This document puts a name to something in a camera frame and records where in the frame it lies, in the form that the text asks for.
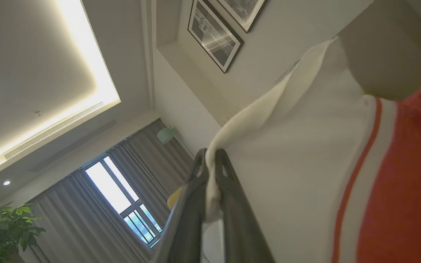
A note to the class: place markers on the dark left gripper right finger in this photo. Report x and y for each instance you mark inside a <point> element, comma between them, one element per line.
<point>239,226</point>

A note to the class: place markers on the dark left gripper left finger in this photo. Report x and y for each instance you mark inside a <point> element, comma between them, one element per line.
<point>188,219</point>

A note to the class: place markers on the red white sports jersey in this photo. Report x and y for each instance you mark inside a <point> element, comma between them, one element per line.
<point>305,164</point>

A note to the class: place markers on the grey curtain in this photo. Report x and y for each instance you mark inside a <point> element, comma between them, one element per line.
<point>152,164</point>
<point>82,226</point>

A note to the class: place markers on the white ceiling air vent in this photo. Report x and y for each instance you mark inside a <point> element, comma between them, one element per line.
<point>53,129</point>

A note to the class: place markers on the warm ceiling cove light strip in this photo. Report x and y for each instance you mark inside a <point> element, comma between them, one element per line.
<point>97,65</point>

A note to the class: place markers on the black framed picture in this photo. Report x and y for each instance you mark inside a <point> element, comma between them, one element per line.
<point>214,36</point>
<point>245,9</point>

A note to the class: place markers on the round ceiling downlight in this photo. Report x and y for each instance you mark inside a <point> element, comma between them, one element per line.
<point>6,182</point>

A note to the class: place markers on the green leafy houseplant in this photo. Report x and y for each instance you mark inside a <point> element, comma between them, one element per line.
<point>2,230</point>

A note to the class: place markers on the window with dark frame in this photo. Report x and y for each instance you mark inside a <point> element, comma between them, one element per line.
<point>112,190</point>

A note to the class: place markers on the pale green wall lamp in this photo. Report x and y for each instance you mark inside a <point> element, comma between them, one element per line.
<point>165,135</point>

